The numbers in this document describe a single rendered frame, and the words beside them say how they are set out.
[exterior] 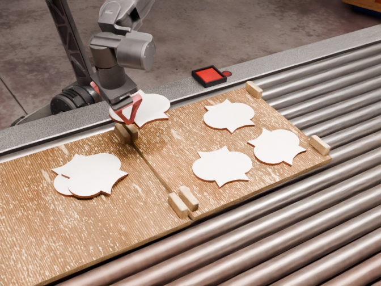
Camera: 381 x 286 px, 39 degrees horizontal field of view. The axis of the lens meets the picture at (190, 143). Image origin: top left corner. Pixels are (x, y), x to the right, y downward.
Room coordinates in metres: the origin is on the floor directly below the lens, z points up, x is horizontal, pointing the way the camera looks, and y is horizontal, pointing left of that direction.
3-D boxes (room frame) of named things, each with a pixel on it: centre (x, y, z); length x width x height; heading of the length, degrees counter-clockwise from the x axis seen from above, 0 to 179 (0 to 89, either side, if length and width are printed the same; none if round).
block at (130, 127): (1.05, 0.15, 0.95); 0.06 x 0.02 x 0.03; 37
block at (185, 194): (0.83, -0.01, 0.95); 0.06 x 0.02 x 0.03; 37
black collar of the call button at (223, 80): (1.36, -0.03, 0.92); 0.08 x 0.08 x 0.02; 36
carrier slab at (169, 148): (1.05, -0.08, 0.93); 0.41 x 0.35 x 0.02; 127
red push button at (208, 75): (1.36, -0.03, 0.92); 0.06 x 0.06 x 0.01; 36
